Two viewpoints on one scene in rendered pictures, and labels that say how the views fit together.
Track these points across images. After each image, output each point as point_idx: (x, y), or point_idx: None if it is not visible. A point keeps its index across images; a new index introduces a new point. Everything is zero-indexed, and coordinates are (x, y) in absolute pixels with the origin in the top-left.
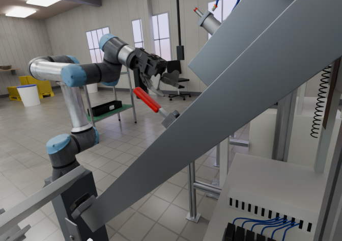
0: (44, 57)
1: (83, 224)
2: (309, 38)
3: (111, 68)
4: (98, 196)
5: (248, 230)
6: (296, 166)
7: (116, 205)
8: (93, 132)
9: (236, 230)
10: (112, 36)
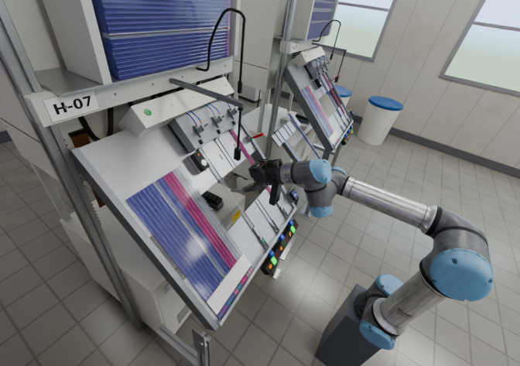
0: (459, 222)
1: (335, 317)
2: None
3: None
4: (292, 212)
5: (210, 198)
6: (113, 253)
7: None
8: (368, 319)
9: (215, 199)
10: (313, 159)
